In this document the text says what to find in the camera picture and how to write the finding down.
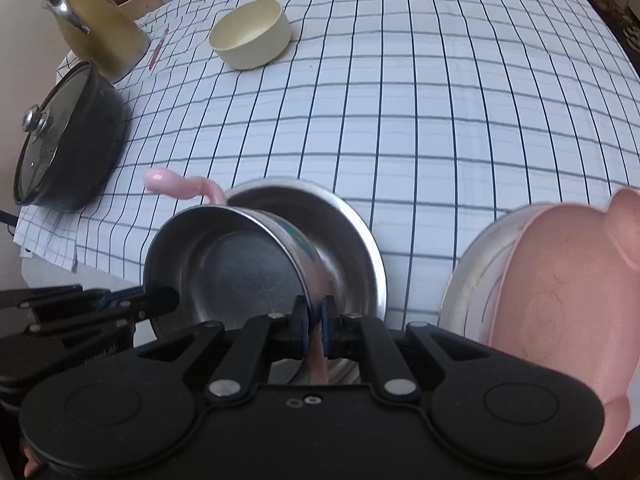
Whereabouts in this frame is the checked white tablecloth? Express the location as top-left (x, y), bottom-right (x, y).
top-left (14, 0), bottom-right (640, 328)

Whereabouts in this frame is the large steel bowl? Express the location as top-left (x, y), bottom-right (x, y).
top-left (225, 176), bottom-right (389, 386)

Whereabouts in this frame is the pink bear-shaped plate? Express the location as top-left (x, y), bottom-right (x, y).
top-left (487, 186), bottom-right (640, 471)

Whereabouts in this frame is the black pot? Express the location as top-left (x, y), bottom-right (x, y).
top-left (12, 59), bottom-right (132, 212)

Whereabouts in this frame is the glass pot lid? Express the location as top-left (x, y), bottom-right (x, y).
top-left (13, 60), bottom-right (99, 206)

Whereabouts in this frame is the cream bowl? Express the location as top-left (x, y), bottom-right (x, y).
top-left (207, 0), bottom-right (293, 71)

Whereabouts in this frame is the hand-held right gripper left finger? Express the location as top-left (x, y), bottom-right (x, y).
top-left (137, 295), bottom-right (314, 402)

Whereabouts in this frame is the large white plate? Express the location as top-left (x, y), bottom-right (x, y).
top-left (439, 204), bottom-right (551, 352)

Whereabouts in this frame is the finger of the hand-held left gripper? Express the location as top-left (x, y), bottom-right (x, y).
top-left (29, 285), bottom-right (181, 337)
top-left (0, 284), bottom-right (84, 312)

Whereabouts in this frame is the yellow jug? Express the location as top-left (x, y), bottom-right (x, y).
top-left (42, 0), bottom-right (152, 84)

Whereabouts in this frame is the small steel bowl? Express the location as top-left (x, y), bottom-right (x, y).
top-left (143, 204), bottom-right (338, 347)

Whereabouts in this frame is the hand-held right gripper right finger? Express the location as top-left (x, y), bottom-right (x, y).
top-left (320, 295), bottom-right (494, 402)

